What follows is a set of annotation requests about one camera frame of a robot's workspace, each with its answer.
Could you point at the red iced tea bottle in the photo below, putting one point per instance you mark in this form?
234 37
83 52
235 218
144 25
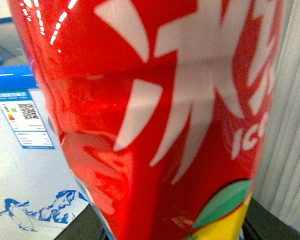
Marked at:
160 106

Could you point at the white blue chest freezer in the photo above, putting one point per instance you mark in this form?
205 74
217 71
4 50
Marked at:
39 196

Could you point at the glass sliding freezer lid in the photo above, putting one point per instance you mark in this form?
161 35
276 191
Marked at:
13 58

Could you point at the blue energy label sticker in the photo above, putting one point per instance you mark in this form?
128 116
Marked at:
24 119

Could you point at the white vertical blinds curtain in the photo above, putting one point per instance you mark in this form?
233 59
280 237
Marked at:
277 187

